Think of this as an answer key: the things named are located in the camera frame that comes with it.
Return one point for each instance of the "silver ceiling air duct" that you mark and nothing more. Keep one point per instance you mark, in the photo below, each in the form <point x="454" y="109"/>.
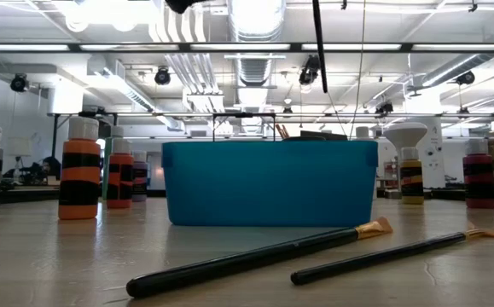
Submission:
<point x="253" y="70"/>

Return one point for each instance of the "black background rig frame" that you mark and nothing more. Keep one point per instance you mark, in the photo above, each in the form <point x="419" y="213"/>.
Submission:
<point x="54" y="140"/>
<point x="244" y="114"/>

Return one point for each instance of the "blue plastic bin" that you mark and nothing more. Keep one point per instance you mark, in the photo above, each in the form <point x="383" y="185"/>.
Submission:
<point x="268" y="183"/>

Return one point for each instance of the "small magenta paint bottle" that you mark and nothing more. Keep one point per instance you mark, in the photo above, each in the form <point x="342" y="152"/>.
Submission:
<point x="480" y="160"/>

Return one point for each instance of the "small purple paint bottle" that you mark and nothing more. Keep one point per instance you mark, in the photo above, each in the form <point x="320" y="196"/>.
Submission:
<point x="141" y="170"/>

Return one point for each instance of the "small orange paint bottle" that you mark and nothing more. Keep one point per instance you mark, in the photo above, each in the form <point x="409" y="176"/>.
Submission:
<point x="80" y="147"/>

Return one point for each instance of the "white mushroom-shaped lamp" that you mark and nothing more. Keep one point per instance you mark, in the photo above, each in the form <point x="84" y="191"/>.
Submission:
<point x="404" y="133"/>

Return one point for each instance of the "person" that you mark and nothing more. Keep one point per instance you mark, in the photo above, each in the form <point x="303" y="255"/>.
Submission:
<point x="51" y="167"/>

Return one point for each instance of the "thick black paintbrush gold ferrule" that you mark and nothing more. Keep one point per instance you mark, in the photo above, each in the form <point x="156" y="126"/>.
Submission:
<point x="229" y="264"/>

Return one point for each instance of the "small ochre paint bottle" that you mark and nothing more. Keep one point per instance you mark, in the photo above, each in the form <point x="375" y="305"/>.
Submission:
<point x="412" y="164"/>

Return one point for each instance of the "small red paint bottle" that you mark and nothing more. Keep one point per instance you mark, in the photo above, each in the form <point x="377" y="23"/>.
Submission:
<point x="120" y="160"/>

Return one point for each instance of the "dark background monitor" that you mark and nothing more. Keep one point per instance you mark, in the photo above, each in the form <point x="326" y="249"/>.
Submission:
<point x="334" y="134"/>

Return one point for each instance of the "white table lamp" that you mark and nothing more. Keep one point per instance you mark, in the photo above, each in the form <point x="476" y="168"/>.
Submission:
<point x="19" y="147"/>

